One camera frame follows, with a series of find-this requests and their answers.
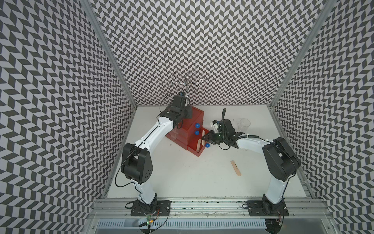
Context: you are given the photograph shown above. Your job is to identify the aluminium corner post right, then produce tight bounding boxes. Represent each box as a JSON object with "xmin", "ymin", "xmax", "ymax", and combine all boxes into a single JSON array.
[{"xmin": 269, "ymin": 0, "xmax": 337, "ymax": 109}]

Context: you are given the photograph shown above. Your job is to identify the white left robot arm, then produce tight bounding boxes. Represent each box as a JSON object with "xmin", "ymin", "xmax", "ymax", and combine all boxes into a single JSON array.
[{"xmin": 120, "ymin": 92, "xmax": 192, "ymax": 205}]

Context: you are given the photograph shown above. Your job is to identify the aluminium corner post left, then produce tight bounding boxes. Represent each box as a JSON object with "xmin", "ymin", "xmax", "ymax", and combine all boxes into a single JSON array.
[{"xmin": 80, "ymin": 0, "xmax": 137, "ymax": 110}]

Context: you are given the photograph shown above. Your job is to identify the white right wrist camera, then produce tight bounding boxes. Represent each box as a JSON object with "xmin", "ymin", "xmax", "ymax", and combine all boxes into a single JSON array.
[{"xmin": 211, "ymin": 120, "xmax": 220, "ymax": 133}]

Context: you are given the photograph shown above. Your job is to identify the chrome wire stand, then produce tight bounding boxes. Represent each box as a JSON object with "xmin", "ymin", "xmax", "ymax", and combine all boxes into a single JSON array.
[{"xmin": 162, "ymin": 70, "xmax": 207, "ymax": 102}]

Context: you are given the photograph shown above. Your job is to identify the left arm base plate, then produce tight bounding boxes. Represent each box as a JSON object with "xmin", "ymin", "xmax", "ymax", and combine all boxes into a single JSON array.
[{"xmin": 131, "ymin": 200, "xmax": 171, "ymax": 216}]

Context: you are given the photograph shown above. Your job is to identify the red bottom drawer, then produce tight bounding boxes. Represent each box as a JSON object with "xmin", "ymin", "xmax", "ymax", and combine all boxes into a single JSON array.
[{"xmin": 187, "ymin": 127, "xmax": 209, "ymax": 157}]

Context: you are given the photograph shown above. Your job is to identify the aluminium corner post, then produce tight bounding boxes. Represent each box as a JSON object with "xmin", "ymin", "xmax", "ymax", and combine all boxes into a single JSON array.
[
  {"xmin": 269, "ymin": 0, "xmax": 337, "ymax": 109},
  {"xmin": 80, "ymin": 0, "xmax": 137, "ymax": 110}
]

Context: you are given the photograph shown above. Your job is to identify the red plastic drawer cabinet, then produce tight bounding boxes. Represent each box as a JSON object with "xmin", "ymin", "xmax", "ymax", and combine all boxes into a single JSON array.
[{"xmin": 166, "ymin": 107, "xmax": 204, "ymax": 150}]

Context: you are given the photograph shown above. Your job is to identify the pink folding knife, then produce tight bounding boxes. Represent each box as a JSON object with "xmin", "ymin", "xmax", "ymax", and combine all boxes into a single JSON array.
[
  {"xmin": 231, "ymin": 160, "xmax": 242, "ymax": 176},
  {"xmin": 196, "ymin": 139, "xmax": 202, "ymax": 153}
]

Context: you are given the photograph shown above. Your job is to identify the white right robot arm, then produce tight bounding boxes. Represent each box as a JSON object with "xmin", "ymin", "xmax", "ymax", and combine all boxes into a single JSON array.
[{"xmin": 202, "ymin": 119, "xmax": 301, "ymax": 205}]

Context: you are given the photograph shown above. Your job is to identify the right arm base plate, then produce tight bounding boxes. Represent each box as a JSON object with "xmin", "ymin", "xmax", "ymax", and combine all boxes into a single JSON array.
[{"xmin": 246, "ymin": 199, "xmax": 289, "ymax": 217}]

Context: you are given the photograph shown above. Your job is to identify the clear drinking glass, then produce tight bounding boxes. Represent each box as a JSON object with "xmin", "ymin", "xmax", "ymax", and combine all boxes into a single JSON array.
[{"xmin": 238, "ymin": 119, "xmax": 251, "ymax": 132}]

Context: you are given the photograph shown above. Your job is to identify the aluminium front rail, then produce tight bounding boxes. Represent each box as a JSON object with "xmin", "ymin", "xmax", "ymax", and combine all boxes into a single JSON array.
[{"xmin": 88, "ymin": 197, "xmax": 333, "ymax": 219}]

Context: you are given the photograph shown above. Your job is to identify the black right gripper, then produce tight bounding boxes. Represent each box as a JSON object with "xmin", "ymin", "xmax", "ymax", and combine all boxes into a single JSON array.
[{"xmin": 201, "ymin": 130, "xmax": 227, "ymax": 145}]

